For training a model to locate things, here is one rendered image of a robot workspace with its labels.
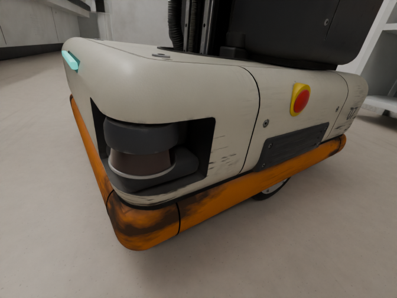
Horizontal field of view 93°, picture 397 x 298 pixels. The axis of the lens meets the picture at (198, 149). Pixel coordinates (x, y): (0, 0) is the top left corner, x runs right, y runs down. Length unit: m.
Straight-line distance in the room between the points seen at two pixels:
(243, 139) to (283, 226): 0.24
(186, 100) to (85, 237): 0.29
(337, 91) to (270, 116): 0.22
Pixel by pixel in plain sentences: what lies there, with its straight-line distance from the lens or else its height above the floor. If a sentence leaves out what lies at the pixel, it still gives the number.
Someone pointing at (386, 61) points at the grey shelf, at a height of 0.34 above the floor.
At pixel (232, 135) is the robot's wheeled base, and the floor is 0.21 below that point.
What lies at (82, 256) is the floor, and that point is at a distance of 0.37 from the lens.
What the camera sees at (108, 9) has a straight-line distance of 4.83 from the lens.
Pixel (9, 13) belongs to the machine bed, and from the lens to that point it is 2.65.
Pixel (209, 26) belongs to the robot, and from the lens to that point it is 0.52.
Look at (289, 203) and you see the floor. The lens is 0.51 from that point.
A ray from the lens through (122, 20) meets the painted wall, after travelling 11.17.
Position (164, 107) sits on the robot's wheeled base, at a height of 0.25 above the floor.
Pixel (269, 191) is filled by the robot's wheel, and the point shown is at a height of 0.03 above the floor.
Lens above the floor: 0.30
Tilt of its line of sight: 29 degrees down
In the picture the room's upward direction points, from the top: 7 degrees clockwise
